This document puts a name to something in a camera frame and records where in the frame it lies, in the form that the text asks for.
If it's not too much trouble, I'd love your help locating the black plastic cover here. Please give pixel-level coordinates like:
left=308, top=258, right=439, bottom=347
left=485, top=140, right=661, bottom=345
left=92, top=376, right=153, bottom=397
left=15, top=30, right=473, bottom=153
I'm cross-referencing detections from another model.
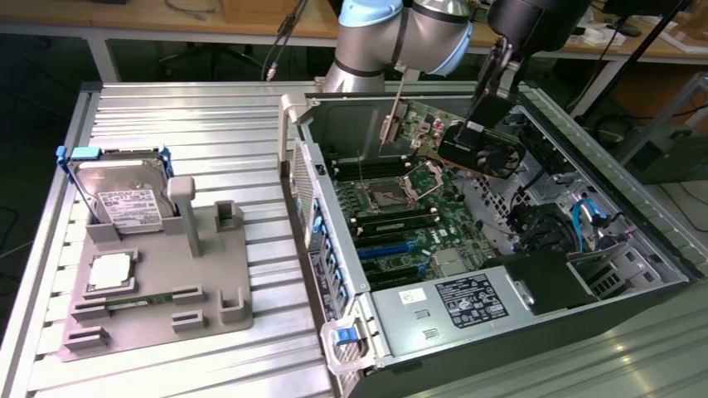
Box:
left=477, top=252, right=601, bottom=317

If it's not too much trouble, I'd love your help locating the grey computer tower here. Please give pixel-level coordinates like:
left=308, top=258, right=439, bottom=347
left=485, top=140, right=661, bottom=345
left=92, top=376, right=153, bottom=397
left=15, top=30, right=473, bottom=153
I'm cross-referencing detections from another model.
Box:
left=624, top=128, right=708, bottom=183

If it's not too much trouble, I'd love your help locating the grey parts rack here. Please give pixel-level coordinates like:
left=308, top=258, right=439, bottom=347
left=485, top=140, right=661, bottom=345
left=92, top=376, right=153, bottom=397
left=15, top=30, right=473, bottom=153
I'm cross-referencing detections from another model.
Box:
left=57, top=176, right=256, bottom=364

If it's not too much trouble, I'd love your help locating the black installed RAM stick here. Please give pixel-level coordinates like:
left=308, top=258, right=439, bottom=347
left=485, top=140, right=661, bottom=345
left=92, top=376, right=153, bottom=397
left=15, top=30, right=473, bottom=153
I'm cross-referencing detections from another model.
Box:
left=353, top=213, right=439, bottom=237

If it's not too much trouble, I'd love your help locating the wooden desk with white frame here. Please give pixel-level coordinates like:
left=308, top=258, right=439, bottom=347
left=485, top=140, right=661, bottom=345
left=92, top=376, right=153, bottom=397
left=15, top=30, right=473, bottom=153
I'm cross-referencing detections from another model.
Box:
left=0, top=0, right=341, bottom=84

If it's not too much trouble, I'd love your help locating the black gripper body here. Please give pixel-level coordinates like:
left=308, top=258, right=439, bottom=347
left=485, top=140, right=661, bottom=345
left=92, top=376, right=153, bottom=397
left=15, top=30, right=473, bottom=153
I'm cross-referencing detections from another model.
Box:
left=485, top=0, right=591, bottom=55

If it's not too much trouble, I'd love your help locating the CPU socket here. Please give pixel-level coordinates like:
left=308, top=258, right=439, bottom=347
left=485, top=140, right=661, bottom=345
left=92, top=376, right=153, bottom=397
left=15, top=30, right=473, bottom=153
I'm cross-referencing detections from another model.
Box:
left=361, top=180, right=415, bottom=215

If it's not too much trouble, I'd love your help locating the grey vented disk bay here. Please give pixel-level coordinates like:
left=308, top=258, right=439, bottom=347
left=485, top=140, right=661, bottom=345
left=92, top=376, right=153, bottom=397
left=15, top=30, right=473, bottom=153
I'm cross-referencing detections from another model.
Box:
left=567, top=242, right=665, bottom=300

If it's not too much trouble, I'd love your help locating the green RAM stick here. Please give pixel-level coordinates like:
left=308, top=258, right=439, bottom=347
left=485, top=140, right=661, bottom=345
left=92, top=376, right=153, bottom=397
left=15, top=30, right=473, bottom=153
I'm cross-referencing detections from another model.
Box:
left=104, top=292, right=176, bottom=310

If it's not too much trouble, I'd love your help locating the blue disk wire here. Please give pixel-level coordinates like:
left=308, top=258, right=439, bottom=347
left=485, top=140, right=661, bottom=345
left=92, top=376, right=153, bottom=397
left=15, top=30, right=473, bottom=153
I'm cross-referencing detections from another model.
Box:
left=571, top=197, right=603, bottom=255

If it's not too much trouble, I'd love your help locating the thin locking lever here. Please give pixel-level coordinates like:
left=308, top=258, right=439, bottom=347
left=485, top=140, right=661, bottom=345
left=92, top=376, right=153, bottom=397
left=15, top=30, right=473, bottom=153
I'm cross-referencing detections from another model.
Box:
left=356, top=148, right=371, bottom=190

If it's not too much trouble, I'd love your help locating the hard disk in blue carrier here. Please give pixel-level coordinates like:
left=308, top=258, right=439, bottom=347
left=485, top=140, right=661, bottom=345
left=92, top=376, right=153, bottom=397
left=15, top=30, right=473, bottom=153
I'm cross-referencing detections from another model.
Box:
left=53, top=144, right=177, bottom=235

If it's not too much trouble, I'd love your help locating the metal socket cover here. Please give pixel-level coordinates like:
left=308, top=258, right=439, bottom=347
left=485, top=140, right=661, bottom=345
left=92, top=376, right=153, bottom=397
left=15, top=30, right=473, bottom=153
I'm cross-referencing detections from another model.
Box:
left=399, top=159, right=451, bottom=201

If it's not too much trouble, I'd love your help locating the black chair base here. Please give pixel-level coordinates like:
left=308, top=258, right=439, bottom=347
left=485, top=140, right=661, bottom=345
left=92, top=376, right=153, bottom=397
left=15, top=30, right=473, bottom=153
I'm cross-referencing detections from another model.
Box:
left=157, top=41, right=269, bottom=82

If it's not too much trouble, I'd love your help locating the aluminium frame post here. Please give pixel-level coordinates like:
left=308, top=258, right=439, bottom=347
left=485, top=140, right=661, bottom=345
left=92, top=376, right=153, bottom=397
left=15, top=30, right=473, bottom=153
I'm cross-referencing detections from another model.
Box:
left=616, top=72, right=708, bottom=167

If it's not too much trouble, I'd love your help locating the black expansion slot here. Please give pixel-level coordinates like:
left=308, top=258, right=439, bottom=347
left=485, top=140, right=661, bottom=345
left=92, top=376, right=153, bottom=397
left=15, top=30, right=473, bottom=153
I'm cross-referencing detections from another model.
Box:
left=364, top=265, right=421, bottom=287

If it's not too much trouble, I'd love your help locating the wooden desk with clutter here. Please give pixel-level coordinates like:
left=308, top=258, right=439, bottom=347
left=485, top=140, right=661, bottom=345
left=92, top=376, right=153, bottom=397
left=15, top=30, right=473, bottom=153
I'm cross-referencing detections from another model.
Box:
left=469, top=0, right=708, bottom=119

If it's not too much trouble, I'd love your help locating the black monitor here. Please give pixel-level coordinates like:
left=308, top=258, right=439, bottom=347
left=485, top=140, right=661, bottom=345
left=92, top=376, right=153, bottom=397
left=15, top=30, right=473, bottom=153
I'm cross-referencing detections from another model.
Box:
left=600, top=0, right=692, bottom=17

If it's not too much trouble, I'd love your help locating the silver CPU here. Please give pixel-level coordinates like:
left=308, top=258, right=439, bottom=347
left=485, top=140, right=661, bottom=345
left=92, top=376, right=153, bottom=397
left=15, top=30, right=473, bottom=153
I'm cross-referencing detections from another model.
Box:
left=88, top=255, right=137, bottom=291

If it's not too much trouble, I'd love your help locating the black graphics card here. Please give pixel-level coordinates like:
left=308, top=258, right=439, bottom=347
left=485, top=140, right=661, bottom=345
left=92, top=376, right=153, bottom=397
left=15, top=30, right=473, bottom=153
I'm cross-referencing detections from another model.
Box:
left=380, top=68, right=525, bottom=180

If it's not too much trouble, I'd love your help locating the black tripod pole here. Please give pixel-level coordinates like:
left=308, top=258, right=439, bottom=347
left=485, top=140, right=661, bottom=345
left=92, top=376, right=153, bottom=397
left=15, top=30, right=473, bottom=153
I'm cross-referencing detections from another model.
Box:
left=568, top=0, right=696, bottom=117

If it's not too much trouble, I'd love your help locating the blue expansion slot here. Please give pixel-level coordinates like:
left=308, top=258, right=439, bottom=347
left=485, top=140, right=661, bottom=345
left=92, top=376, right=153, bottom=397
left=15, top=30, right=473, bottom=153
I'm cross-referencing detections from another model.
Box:
left=356, top=242, right=416, bottom=260

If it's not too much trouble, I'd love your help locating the open PC case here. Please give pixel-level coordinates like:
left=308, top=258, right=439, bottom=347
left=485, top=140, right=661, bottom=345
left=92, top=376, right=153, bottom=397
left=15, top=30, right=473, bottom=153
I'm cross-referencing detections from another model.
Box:
left=276, top=90, right=701, bottom=398

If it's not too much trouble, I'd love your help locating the metal disk bay cage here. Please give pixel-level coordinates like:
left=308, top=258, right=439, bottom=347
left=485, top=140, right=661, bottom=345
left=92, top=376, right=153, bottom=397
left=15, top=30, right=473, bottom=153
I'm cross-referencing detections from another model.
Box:
left=463, top=105, right=557, bottom=223

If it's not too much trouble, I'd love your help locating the green motherboard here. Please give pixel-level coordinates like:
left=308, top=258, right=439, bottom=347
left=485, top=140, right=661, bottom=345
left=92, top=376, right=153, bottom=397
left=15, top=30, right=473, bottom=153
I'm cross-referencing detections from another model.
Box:
left=329, top=155, right=524, bottom=292

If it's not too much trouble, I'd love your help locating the grey power supply unit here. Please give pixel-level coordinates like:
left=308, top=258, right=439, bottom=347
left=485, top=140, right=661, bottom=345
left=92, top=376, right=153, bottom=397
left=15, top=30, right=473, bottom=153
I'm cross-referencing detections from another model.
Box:
left=368, top=265, right=536, bottom=360

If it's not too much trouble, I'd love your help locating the thin cable with metal plug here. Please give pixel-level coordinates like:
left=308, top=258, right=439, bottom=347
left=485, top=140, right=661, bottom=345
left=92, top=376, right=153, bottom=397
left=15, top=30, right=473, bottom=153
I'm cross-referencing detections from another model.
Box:
left=263, top=0, right=309, bottom=82

